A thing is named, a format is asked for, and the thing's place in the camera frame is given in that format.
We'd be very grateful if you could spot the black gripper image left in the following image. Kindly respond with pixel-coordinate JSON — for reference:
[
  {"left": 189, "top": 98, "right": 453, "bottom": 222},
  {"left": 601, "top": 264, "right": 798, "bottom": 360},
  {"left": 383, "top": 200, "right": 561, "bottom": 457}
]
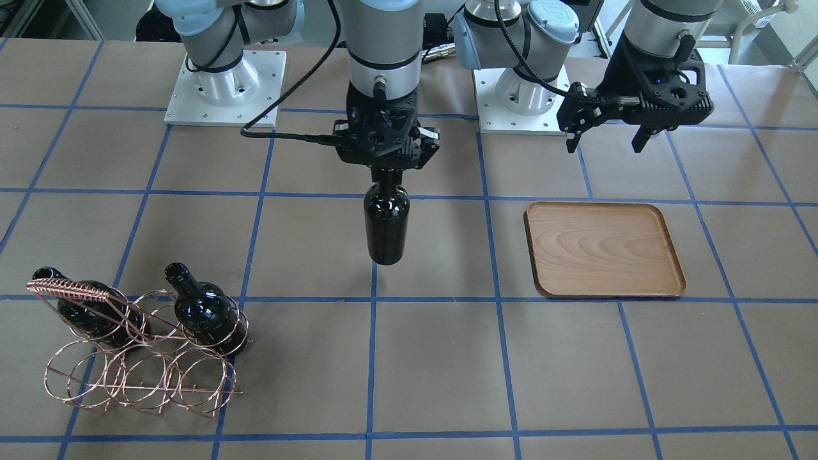
[{"left": 333, "top": 86, "right": 440, "bottom": 170}]

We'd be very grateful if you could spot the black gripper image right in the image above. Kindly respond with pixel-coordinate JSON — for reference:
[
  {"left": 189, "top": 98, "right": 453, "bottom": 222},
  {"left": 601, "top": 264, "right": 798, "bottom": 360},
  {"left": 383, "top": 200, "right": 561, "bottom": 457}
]
[{"left": 557, "top": 46, "right": 714, "bottom": 153}]

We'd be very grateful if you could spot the dark wine bottle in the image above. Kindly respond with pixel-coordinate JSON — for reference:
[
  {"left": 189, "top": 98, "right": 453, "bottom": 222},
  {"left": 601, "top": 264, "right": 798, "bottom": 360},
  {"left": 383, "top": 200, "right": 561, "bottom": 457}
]
[
  {"left": 164, "top": 262, "right": 247, "bottom": 359},
  {"left": 32, "top": 266, "right": 145, "bottom": 349},
  {"left": 364, "top": 168, "right": 411, "bottom": 266}
]

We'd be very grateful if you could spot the silver robot arm image right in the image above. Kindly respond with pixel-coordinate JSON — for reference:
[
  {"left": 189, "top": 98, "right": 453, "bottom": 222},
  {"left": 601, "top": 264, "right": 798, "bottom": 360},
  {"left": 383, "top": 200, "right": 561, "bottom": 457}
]
[{"left": 452, "top": 1, "right": 720, "bottom": 153}]

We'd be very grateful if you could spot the wooden tray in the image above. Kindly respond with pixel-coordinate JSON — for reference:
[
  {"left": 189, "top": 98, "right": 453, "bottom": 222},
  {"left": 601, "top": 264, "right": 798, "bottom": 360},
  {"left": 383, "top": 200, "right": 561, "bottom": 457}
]
[{"left": 524, "top": 201, "right": 687, "bottom": 298}]

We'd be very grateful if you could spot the white chair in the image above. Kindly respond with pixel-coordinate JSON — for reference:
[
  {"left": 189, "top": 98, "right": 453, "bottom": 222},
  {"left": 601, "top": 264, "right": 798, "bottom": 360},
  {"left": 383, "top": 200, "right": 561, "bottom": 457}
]
[{"left": 713, "top": 1, "right": 817, "bottom": 73}]

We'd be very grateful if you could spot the black power adapter with cables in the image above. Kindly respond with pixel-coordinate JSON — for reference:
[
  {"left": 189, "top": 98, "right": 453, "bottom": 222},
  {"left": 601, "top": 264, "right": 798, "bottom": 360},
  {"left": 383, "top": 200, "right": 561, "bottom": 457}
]
[{"left": 421, "top": 13, "right": 456, "bottom": 65}]

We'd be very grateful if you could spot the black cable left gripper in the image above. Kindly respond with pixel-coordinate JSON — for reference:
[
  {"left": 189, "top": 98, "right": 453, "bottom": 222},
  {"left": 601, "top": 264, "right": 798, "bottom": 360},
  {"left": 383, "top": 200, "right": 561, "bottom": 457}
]
[{"left": 493, "top": 0, "right": 576, "bottom": 100}]

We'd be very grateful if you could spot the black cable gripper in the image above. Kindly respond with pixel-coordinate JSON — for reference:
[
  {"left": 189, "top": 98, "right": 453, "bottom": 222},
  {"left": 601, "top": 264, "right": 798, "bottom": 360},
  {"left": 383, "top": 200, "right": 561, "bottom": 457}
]
[
  {"left": 240, "top": 0, "right": 349, "bottom": 146},
  {"left": 493, "top": 0, "right": 576, "bottom": 100}
]

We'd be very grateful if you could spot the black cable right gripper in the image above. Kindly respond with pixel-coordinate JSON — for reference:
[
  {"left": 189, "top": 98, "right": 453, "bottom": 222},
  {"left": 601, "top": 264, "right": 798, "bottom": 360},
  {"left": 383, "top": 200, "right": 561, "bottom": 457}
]
[{"left": 240, "top": 0, "right": 349, "bottom": 146}]

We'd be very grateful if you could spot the copper wire wine rack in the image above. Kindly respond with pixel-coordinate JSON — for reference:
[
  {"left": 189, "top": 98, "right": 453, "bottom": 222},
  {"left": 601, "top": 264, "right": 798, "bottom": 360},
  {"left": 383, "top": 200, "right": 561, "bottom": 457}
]
[{"left": 26, "top": 279, "right": 243, "bottom": 418}]

